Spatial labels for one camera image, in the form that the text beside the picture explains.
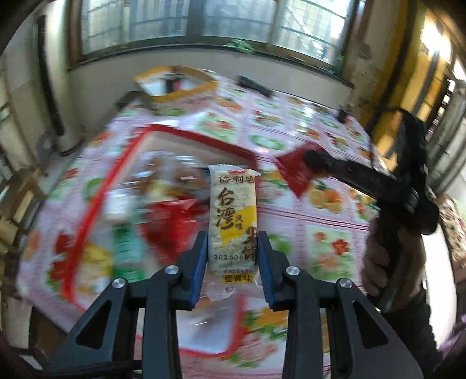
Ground floral patterned cloth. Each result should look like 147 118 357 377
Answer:
439 197 466 278

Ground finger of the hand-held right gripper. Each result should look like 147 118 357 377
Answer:
303 149 399 208

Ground yellow rimmed tray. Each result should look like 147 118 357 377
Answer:
133 66 219 104

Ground small dark red object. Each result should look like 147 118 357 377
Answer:
164 72 183 92

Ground person's right forearm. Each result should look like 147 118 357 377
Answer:
368 288 446 372

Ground red rimmed white tray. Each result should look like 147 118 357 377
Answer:
60 123 261 359

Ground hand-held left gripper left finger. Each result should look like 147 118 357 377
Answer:
44 230 209 379

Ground fruit print tablecloth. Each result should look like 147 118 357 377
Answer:
16 73 386 379

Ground green item on windowsill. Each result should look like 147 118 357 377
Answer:
231 38 257 52

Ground green snack packet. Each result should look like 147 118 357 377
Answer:
111 222 146 283

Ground white air conditioner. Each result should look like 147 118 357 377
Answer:
34 15 82 155

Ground person's right hand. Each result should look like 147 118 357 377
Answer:
362 219 426 312

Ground long black remote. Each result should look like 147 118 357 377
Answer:
236 75 273 97

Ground cream rice cracker packet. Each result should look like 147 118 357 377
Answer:
207 164 263 301

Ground red snack packet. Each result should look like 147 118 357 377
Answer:
274 142 321 197
140 199 208 263

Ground clear packet brown snacks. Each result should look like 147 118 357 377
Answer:
140 153 212 199

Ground yellow door frame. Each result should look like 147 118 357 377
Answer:
364 0 457 146

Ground yellow snack packet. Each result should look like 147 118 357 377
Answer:
78 242 113 292

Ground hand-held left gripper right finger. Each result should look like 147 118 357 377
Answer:
257 231 425 379

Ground barred window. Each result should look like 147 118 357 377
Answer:
69 0 365 70

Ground yellow wooden frame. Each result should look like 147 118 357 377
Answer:
0 102 50 256

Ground small white snack packet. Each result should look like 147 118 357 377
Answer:
104 193 132 223

